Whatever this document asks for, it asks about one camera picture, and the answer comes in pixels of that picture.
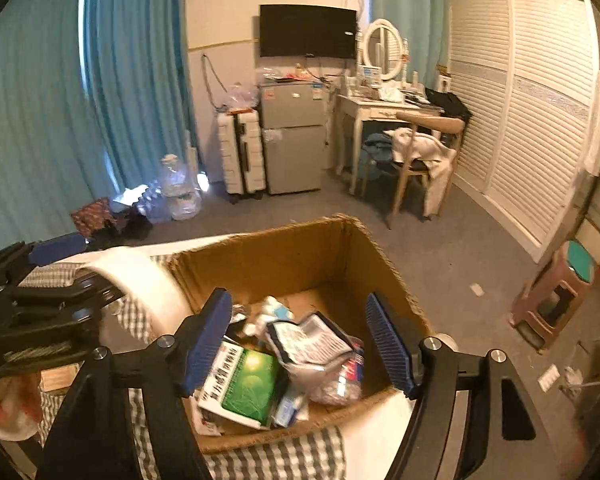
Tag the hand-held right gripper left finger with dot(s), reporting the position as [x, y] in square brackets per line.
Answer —
[207, 345]

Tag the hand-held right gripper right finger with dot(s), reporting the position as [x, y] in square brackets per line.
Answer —
[387, 345]

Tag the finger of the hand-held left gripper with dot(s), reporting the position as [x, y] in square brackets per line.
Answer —
[55, 295]
[60, 250]

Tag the green white box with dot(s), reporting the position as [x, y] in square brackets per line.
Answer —
[252, 380]

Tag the white printed plastic pouch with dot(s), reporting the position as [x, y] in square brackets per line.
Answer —
[310, 340]

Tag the large cardboard box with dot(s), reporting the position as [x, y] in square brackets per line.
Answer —
[290, 255]

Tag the person's left hand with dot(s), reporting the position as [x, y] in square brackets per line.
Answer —
[5, 405]

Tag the red patterned bag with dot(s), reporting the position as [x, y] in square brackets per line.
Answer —
[92, 215]

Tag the white crumpled packet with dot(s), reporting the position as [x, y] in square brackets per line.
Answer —
[270, 310]

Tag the small clear water bottle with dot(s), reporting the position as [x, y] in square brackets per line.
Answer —
[152, 205]

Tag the small blue white box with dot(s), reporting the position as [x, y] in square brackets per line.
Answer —
[290, 410]

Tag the grey white checkered blanket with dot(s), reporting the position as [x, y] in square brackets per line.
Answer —
[280, 455]

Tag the large clear water bottle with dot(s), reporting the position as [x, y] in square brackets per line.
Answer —
[180, 195]

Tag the blue curtain panel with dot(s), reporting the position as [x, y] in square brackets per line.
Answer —
[140, 85]
[30, 110]

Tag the white ribbed suitcase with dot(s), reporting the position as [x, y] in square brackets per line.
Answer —
[240, 155]

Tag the blue clothing pile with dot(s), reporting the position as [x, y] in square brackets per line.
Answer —
[375, 152]

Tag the white clothing pile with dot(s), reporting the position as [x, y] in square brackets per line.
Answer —
[430, 155]

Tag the small grey fridge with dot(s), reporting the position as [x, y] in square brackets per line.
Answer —
[290, 150]

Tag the wooden chair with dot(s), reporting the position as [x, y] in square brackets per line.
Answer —
[430, 122]

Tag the clear plastic bag with clutter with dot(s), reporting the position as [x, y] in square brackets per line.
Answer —
[240, 97]

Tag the white dressing table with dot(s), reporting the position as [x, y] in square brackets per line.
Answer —
[375, 107]

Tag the black handbag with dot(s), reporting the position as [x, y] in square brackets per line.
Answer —
[445, 102]

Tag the white louvred wardrobe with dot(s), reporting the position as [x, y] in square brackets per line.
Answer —
[530, 110]

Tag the white oval vanity mirror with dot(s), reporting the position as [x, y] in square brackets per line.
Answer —
[382, 50]

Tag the white hanging cloth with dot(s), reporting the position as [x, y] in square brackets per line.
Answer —
[596, 125]

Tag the narrow blue curtain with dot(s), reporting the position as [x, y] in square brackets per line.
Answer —
[410, 5]

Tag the black wall television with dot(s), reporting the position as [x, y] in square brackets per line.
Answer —
[307, 30]

